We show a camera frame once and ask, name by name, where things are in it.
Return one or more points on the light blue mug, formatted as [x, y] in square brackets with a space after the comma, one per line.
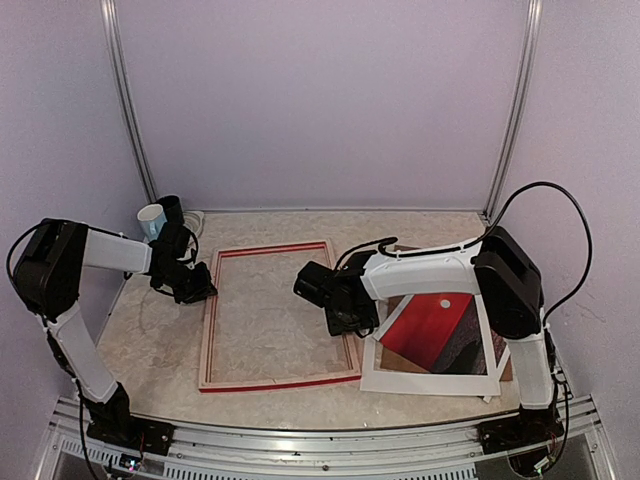
[151, 219]

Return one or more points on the red and black photo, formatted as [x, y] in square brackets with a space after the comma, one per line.
[430, 330]

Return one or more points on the white photo mat border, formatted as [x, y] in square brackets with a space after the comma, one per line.
[370, 375]

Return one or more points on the brown cardboard backing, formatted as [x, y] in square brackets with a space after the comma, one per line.
[395, 357]

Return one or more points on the right aluminium corner post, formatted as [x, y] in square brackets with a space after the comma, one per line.
[517, 108]

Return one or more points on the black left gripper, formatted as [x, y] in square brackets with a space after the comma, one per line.
[200, 292]

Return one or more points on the aluminium front rail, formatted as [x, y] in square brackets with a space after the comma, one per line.
[198, 451]

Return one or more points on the aluminium corner post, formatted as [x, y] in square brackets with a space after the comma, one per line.
[517, 108]
[117, 58]

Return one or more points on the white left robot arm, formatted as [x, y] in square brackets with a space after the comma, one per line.
[47, 278]

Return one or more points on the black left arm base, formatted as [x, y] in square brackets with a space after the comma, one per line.
[144, 435]

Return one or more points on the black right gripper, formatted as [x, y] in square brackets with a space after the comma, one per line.
[337, 328]

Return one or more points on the dark green mug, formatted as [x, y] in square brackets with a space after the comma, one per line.
[172, 208]

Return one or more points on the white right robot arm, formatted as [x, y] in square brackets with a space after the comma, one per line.
[492, 269]

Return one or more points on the red wooden picture frame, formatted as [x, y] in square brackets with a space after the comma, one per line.
[355, 360]

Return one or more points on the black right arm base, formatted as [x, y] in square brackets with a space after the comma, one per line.
[515, 430]

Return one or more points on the left aluminium corner post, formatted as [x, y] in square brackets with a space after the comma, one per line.
[117, 58]

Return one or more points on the white round plate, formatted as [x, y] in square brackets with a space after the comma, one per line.
[194, 221]

